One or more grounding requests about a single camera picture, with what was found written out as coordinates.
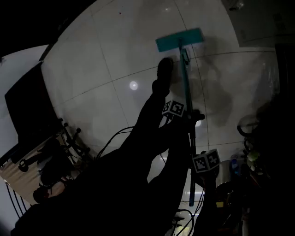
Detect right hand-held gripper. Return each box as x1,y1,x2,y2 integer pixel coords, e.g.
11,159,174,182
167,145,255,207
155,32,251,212
192,148,220,183

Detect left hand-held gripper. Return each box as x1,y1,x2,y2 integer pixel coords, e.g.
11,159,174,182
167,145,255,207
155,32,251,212
162,100,206,123

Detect teal mop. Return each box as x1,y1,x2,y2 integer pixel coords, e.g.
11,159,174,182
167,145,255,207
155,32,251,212
155,28,206,207

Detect person's right forearm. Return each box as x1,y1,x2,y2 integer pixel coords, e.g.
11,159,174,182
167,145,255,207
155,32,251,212
197,177,218,236

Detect person's left forearm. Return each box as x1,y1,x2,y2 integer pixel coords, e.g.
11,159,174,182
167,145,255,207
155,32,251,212
129,116,178,162

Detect white tiled floor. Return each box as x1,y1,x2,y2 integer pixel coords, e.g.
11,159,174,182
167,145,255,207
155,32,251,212
39,0,281,208

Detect steel bin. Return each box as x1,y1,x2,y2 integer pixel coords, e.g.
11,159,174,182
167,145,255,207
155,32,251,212
218,160,232,185

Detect blue-label bottle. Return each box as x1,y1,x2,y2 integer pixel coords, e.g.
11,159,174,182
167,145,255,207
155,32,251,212
230,154,239,171

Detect person's left leg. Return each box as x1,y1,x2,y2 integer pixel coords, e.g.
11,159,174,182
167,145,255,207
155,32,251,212
135,78,172,139

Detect pale green plant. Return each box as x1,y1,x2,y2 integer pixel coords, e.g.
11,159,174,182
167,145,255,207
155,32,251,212
247,149,261,171

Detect white cabinet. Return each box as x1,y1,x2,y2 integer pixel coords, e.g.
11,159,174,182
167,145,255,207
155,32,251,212
221,0,295,48

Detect person's black top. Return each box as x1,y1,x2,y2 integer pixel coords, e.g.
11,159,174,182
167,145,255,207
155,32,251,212
10,138,185,236

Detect black tripod stand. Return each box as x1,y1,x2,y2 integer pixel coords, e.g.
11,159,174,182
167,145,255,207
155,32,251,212
60,118,91,161

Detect black monitor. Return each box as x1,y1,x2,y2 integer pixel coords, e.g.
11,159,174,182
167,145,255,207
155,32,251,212
4,62,61,150

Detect wooden desk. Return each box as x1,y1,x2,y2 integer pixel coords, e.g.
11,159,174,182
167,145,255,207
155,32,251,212
0,136,77,206

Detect black round frame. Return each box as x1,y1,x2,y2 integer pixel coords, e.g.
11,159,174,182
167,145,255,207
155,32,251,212
236,114,262,135

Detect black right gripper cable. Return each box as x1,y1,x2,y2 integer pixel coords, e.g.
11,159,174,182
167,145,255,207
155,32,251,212
174,191,206,236

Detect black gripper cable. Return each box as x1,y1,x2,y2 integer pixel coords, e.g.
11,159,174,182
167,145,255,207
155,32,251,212
174,191,206,236
95,126,136,161

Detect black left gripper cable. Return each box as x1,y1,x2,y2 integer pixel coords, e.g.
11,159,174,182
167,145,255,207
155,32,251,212
95,126,136,161

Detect black ring-shaped tool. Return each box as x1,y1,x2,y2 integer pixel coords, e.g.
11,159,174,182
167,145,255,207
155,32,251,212
18,159,30,172

